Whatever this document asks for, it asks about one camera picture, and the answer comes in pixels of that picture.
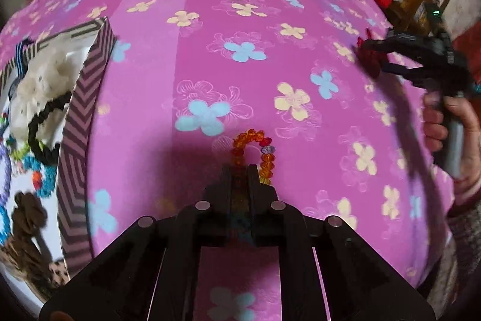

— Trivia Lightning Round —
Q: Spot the striped-edge white box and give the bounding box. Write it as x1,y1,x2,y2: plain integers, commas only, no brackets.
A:
0,16,119,307

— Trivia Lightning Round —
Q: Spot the wooden chair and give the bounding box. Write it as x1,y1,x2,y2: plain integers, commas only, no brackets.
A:
387,0,452,36

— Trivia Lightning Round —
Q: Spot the red cloth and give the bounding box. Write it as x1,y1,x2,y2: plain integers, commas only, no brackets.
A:
453,24,481,59

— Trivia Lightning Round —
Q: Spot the person's right forearm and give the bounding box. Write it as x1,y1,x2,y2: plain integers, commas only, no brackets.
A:
424,186,481,308

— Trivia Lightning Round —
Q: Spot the brown scrunchie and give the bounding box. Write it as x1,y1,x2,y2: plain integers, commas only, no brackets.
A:
0,191,49,269

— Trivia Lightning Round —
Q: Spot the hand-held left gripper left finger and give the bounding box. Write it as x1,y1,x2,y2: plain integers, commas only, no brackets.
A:
38,164,241,321

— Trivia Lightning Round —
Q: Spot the beige leopard scrunchie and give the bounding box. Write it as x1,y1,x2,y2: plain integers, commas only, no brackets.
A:
38,257,71,297

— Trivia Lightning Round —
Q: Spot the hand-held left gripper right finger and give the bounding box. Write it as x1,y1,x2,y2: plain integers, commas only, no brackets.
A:
246,164,437,321

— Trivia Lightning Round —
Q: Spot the purple bead bracelet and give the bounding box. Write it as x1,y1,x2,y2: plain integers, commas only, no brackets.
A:
0,142,14,209

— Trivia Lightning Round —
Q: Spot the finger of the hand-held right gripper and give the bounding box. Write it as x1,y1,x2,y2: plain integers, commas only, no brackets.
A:
363,32,433,55
378,60,427,82

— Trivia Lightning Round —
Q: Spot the white fluffy scrunchie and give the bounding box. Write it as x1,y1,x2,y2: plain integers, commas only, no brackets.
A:
8,31,89,142

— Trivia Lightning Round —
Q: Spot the teal green orange bead bracelet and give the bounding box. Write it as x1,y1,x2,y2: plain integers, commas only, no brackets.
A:
9,144,57,198

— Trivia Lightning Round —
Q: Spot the small multicolour bead bracelet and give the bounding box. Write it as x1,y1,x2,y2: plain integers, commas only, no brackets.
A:
0,110,12,146

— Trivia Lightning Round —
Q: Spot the person's right hand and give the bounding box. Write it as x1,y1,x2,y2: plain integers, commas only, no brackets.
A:
423,91,481,190

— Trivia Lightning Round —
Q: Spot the red bow hair tie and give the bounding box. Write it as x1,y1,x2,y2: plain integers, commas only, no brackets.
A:
355,28,391,79

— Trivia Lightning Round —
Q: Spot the blue bead bracelet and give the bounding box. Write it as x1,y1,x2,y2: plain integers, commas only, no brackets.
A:
0,206,12,247

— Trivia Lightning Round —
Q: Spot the black scrunchie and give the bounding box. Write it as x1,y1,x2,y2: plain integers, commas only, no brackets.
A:
27,91,74,162

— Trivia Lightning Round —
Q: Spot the pink floral bed sheet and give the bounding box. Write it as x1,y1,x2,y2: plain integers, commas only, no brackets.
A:
0,0,457,321

